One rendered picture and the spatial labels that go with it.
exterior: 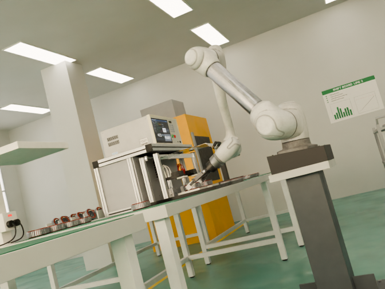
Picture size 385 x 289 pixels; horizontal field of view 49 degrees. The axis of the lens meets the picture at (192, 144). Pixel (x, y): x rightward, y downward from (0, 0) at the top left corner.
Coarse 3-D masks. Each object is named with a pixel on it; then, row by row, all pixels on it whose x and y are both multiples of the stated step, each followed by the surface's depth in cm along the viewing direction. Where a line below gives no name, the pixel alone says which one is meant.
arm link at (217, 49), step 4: (212, 48) 254; (216, 48) 254; (220, 48) 255; (216, 52) 249; (220, 52) 253; (220, 56) 251; (224, 56) 256; (220, 60) 251; (224, 60) 256; (224, 64) 255
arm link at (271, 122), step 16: (192, 48) 238; (208, 48) 245; (192, 64) 237; (208, 64) 236; (224, 80) 231; (240, 96) 226; (256, 96) 224; (256, 112) 217; (272, 112) 210; (288, 112) 220; (256, 128) 214; (272, 128) 208; (288, 128) 214
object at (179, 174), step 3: (177, 171) 267; (180, 171) 269; (171, 174) 269; (174, 174) 268; (177, 174) 267; (180, 174) 267; (183, 174) 272; (168, 177) 269; (171, 177) 268; (174, 177) 268; (177, 177) 267; (180, 177) 267; (183, 177) 266; (168, 180) 272; (168, 183) 270; (171, 183) 274; (168, 186) 270; (171, 186) 274
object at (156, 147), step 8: (152, 144) 255; (160, 144) 266; (168, 144) 277; (176, 144) 290; (184, 144) 304; (128, 152) 259; (136, 152) 257; (144, 152) 255; (152, 152) 262; (160, 152) 311; (168, 152) 319; (104, 160) 265; (112, 160) 263; (120, 160) 261
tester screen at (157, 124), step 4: (152, 120) 272; (156, 120) 277; (160, 120) 284; (152, 124) 270; (156, 124) 276; (160, 124) 282; (164, 124) 288; (156, 128) 274; (160, 128) 280; (168, 128) 292; (156, 132) 272; (160, 132) 278; (164, 132) 284; (168, 132) 290; (156, 136) 270; (156, 140) 269; (160, 140) 274; (164, 140) 280
